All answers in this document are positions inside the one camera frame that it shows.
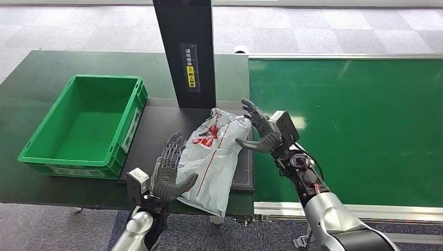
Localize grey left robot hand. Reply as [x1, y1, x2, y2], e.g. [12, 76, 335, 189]
[151, 130, 199, 202]

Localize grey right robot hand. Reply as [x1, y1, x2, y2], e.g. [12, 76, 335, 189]
[235, 99, 283, 154]

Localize grey mailer bag red print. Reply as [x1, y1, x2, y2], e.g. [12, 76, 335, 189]
[176, 107, 253, 218]

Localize black weighing scale platform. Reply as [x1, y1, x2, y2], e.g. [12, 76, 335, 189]
[119, 98, 256, 192]

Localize white crate side label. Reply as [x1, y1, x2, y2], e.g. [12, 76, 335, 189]
[122, 107, 142, 153]

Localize green plastic crate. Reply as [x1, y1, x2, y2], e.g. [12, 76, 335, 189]
[18, 74, 149, 180]

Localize green conveyor belt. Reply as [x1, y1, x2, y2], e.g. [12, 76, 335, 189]
[248, 59, 443, 209]

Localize black yellow column label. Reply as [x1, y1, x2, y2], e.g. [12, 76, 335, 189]
[179, 43, 201, 94]

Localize black scale column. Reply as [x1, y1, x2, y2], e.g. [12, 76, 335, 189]
[153, 0, 217, 109]

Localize dark green table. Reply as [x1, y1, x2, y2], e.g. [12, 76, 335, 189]
[0, 50, 255, 216]

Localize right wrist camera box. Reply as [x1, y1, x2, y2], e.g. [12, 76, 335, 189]
[269, 110, 300, 146]

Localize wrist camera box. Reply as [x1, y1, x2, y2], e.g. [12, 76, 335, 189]
[269, 110, 300, 146]
[126, 168, 150, 207]

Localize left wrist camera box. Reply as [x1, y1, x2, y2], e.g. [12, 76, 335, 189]
[126, 168, 150, 207]

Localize aluminium conveyor frame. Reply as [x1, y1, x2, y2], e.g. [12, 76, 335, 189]
[247, 53, 443, 226]

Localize grey conveyor support bracket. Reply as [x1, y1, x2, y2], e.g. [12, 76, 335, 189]
[293, 223, 312, 248]

